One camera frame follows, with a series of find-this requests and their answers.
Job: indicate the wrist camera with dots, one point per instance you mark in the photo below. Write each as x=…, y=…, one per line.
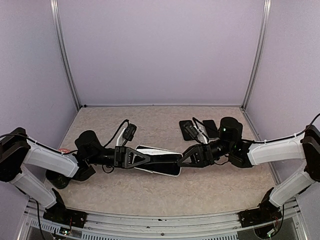
x=126, y=135
x=195, y=133

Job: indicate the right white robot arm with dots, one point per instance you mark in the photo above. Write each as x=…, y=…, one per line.
x=241, y=153

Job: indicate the left aluminium frame post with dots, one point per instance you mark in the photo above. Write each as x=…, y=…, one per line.
x=63, y=53

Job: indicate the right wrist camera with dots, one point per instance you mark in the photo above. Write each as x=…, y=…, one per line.
x=195, y=133

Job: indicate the black phone case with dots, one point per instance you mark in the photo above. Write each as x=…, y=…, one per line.
x=186, y=137

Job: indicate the front aluminium rail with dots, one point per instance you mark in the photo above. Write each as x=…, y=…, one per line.
x=211, y=226

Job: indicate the right aluminium frame post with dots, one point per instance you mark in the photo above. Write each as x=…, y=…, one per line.
x=258, y=53

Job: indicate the clear plain phone case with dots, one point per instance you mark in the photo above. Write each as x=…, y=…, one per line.
x=160, y=151

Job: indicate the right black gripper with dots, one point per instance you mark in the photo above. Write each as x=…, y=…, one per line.
x=201, y=156

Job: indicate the red white patterned bowl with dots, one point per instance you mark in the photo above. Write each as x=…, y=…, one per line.
x=64, y=150

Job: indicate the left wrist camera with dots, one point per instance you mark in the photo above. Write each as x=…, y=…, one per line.
x=126, y=135

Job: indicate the aluminium frame post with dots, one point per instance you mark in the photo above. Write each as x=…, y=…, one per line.
x=258, y=53
x=63, y=53

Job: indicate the dark green mug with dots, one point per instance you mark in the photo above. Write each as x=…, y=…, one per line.
x=58, y=180

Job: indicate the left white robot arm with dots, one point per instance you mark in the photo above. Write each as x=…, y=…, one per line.
x=18, y=150

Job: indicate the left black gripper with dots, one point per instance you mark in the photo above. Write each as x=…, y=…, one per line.
x=124, y=157

